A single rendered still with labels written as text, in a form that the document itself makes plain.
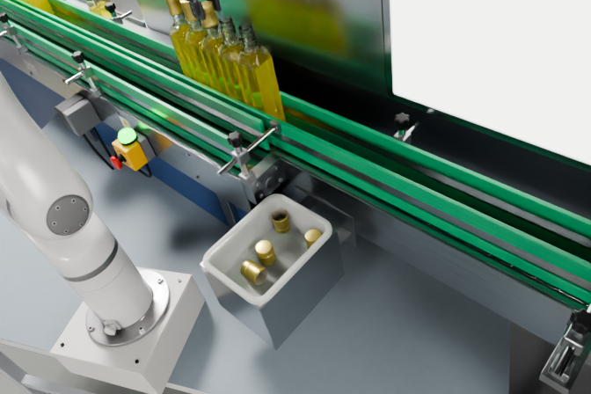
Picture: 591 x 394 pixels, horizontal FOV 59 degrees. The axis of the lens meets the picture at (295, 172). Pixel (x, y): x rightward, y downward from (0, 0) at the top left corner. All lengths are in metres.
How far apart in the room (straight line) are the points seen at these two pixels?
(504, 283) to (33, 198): 0.76
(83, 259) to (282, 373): 0.47
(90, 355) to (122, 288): 0.17
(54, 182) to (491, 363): 0.88
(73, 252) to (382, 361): 0.65
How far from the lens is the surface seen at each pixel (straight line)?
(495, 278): 0.94
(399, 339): 1.18
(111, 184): 1.70
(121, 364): 1.17
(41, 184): 0.90
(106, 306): 1.14
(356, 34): 1.03
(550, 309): 0.93
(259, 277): 1.06
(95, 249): 1.04
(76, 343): 1.25
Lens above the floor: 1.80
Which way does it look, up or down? 44 degrees down
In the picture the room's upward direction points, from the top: 13 degrees counter-clockwise
